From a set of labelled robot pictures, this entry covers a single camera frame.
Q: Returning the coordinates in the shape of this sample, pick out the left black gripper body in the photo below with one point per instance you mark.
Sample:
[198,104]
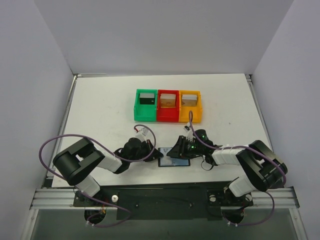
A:
[149,151]

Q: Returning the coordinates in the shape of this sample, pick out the red plastic bin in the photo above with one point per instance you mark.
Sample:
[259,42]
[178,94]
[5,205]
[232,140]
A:
[169,115]

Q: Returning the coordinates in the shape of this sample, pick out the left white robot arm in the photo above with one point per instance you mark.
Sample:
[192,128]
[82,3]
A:
[76,162]

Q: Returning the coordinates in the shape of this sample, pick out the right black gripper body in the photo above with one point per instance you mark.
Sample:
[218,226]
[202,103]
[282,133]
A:
[184,146]

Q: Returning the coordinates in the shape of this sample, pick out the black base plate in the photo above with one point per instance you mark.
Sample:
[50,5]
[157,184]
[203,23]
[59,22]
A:
[176,201]

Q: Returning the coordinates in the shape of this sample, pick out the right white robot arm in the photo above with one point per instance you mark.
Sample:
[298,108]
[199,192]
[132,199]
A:
[262,168]

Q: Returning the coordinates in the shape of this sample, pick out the aluminium frame rail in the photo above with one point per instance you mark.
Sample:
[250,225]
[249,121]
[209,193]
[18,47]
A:
[46,177]

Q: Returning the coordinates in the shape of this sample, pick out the black card stack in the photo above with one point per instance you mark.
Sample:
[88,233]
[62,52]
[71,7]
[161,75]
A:
[147,98]

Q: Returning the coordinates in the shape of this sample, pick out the orange plastic bin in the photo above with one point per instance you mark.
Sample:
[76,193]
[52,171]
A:
[190,100]

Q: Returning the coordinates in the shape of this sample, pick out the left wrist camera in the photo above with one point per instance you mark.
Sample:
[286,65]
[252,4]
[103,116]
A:
[143,132]

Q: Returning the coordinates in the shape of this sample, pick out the brown card stack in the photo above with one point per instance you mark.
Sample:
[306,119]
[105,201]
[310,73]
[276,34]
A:
[167,100]

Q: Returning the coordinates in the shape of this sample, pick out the white VIP card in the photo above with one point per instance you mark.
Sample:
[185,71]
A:
[165,161]

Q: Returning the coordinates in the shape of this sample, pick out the black leather card holder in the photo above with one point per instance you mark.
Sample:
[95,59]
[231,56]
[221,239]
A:
[178,162]

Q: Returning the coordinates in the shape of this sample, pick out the green plastic bin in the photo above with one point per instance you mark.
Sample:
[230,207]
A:
[145,113]

